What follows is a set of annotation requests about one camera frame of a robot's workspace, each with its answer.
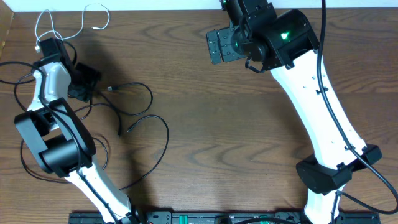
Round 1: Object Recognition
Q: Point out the white usb cable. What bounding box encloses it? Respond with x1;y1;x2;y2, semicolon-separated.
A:
34;2;111;54

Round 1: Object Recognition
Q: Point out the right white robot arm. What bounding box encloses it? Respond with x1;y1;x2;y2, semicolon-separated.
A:
206;2;382;223

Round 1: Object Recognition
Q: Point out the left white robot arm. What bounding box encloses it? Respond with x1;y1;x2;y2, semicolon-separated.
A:
14;62;146;223

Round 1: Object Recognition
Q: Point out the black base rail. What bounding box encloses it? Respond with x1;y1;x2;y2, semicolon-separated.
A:
68;208;382;224

